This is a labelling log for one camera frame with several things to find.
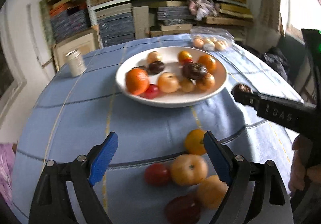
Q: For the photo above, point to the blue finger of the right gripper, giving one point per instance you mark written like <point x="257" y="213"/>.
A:
<point x="246" y="98"/>

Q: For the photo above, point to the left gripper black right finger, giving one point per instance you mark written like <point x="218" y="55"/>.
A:
<point x="218" y="156"/>

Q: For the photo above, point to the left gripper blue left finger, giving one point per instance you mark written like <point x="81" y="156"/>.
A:
<point x="102" y="157"/>

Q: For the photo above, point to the dark brown fruit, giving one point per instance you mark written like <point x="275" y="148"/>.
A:
<point x="241" y="88"/>
<point x="194" y="71"/>

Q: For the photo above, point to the yellow orange fruit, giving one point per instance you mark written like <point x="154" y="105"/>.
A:
<point x="194" y="142"/>

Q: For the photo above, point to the spotted yellow fruit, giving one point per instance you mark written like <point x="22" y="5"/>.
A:
<point x="211" y="192"/>

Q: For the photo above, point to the pale yellow fruit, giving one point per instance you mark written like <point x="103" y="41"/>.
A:
<point x="188" y="170"/>

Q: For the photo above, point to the small tan round fruit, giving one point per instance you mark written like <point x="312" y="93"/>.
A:
<point x="187" y="86"/>

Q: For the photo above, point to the dark red plum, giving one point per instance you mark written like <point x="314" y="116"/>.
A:
<point x="183" y="209"/>

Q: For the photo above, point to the small dark chestnut fruit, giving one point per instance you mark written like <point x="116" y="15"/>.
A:
<point x="156" y="67"/>

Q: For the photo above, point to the person's right hand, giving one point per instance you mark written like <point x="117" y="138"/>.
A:
<point x="299" y="168"/>

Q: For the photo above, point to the black jacket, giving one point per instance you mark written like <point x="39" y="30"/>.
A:
<point x="275" y="59"/>

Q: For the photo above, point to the large orange in plate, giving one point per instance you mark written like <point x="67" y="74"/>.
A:
<point x="208" y="62"/>

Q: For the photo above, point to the red cherry tomato by orange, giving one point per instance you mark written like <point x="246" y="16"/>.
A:
<point x="187" y="60"/>

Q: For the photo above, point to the small yellow tomato in plate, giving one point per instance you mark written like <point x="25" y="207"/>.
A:
<point x="183" y="55"/>

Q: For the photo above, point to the peach striped tomato in plate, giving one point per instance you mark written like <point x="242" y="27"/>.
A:
<point x="168" y="83"/>

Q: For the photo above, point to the small red cherry tomato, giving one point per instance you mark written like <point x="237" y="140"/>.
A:
<point x="152" y="91"/>

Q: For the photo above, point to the white oval plate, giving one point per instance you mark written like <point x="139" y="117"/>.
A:
<point x="172" y="65"/>

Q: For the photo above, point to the purple cloth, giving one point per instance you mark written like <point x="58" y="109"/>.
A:
<point x="7" y="160"/>

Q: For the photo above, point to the white tin can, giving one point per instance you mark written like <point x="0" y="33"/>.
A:
<point x="76" y="62"/>

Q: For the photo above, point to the pink crumpled cloth on shelf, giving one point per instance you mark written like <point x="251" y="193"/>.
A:
<point x="203" y="8"/>

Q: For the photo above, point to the tan round fruit in plate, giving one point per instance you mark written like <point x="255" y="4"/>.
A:
<point x="154" y="56"/>

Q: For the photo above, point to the framed picture leaning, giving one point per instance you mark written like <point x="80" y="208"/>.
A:
<point x="85" y="41"/>

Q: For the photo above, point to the white window frame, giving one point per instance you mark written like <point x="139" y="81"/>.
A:
<point x="10" y="87"/>

